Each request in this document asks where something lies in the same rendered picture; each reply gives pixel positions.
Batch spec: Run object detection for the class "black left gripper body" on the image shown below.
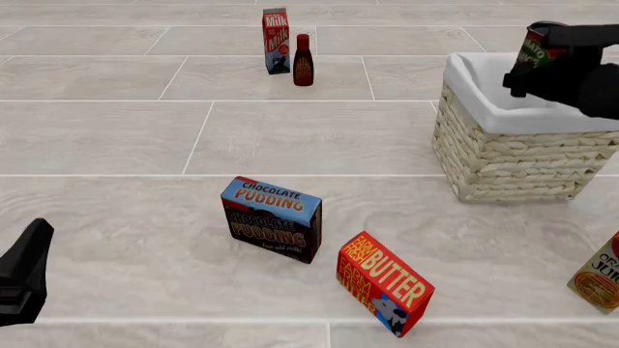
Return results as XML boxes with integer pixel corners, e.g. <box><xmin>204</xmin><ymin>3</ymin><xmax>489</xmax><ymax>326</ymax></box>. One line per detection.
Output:
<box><xmin>0</xmin><ymin>277</ymin><xmax>48</xmax><ymax>328</ymax></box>

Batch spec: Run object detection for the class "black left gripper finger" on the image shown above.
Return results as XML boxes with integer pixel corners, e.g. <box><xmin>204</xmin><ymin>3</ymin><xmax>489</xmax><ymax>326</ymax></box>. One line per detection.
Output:
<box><xmin>0</xmin><ymin>217</ymin><xmax>55</xmax><ymax>291</ymax></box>

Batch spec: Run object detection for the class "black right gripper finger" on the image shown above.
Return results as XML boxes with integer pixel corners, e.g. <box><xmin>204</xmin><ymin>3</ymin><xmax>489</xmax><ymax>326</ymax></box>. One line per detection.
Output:
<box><xmin>528</xmin><ymin>22</ymin><xmax>619</xmax><ymax>50</ymax></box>
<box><xmin>502</xmin><ymin>53</ymin><xmax>604</xmax><ymax>99</ymax></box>

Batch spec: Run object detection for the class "tomato sauce can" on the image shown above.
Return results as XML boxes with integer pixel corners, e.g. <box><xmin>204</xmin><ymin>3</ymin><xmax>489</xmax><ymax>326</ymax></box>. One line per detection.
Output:
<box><xmin>516</xmin><ymin>20</ymin><xmax>570</xmax><ymax>71</ymax></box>

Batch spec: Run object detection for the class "woven straw basket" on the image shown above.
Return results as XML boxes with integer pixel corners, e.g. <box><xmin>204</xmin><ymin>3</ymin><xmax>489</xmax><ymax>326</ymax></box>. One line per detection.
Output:
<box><xmin>431</xmin><ymin>79</ymin><xmax>619</xmax><ymax>203</ymax></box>

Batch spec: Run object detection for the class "dark red sauce bottle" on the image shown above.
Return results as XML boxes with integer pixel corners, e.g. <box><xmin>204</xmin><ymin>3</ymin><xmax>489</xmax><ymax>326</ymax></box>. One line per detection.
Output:
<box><xmin>292</xmin><ymin>33</ymin><xmax>315</xmax><ymax>87</ymax></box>

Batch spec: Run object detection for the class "orange juice carton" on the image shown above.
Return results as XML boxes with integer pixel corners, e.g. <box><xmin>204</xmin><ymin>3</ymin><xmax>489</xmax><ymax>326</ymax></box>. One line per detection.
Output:
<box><xmin>566</xmin><ymin>231</ymin><xmax>619</xmax><ymax>316</ymax></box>

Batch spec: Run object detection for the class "chocolate pudding box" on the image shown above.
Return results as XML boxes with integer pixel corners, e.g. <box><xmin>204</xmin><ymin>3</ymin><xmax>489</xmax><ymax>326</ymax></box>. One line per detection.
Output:
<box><xmin>220</xmin><ymin>175</ymin><xmax>324</xmax><ymax>265</ymax></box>

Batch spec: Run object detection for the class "red butter box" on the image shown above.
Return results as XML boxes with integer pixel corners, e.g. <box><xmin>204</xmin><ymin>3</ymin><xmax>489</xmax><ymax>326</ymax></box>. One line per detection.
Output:
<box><xmin>336</xmin><ymin>230</ymin><xmax>436</xmax><ymax>339</ymax></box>

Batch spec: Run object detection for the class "red white milk carton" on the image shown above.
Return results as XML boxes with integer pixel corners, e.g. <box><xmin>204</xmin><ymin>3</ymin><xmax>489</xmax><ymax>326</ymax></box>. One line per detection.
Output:
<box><xmin>262</xmin><ymin>7</ymin><xmax>292</xmax><ymax>76</ymax></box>

